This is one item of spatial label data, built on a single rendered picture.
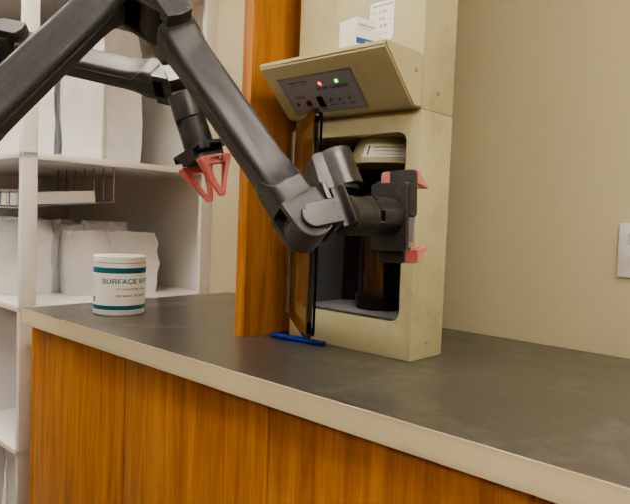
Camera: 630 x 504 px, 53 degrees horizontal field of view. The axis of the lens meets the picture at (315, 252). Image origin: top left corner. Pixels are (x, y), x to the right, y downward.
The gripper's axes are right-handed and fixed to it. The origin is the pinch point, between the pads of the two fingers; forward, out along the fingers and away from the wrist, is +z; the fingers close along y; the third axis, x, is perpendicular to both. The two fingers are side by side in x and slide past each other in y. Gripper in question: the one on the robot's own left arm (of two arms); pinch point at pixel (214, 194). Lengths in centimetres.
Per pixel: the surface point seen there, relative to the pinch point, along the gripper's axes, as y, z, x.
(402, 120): -25.5, -2.4, -27.9
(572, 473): -60, 47, 9
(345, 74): -21.6, -13.4, -20.9
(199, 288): 98, 16, -50
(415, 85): -31.2, -7.0, -27.1
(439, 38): -33, -15, -36
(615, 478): -64, 48, 7
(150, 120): 120, -53, -66
